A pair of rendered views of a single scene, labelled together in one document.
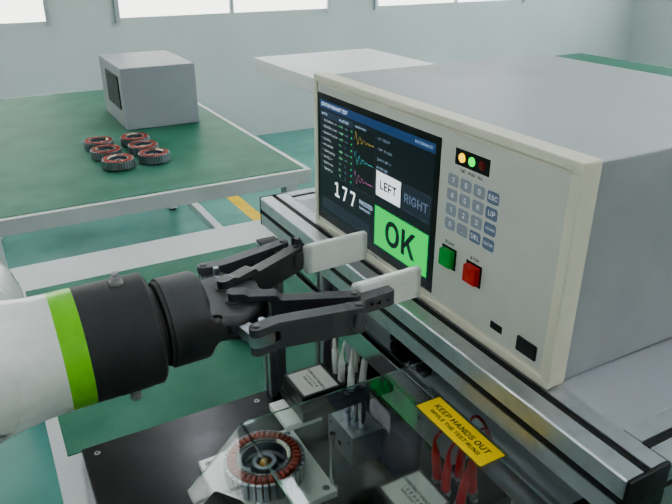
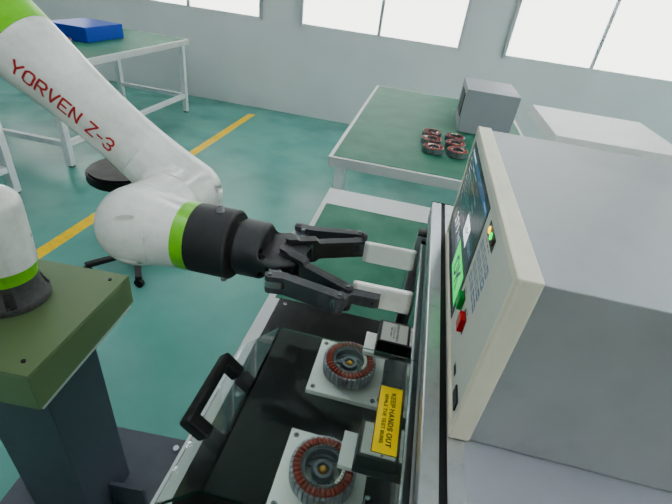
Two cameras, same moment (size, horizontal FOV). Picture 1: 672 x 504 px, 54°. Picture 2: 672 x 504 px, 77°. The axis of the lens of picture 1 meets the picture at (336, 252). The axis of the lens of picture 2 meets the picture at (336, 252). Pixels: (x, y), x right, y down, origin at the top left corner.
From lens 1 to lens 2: 0.29 m
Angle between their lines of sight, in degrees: 33
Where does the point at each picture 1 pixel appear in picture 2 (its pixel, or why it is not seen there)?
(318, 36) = (658, 103)
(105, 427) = not seen: hidden behind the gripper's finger
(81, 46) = (472, 69)
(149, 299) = (225, 228)
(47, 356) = (162, 233)
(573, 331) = (487, 409)
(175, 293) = (245, 231)
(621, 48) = not seen: outside the picture
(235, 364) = not seen: hidden behind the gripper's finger
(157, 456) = (308, 323)
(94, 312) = (195, 221)
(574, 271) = (492, 363)
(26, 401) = (146, 250)
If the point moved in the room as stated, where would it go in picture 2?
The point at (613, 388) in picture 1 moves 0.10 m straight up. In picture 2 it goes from (504, 475) to (544, 410)
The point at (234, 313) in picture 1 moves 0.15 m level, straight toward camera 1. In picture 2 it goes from (272, 260) to (175, 328)
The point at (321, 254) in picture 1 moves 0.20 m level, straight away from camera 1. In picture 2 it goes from (375, 252) to (444, 209)
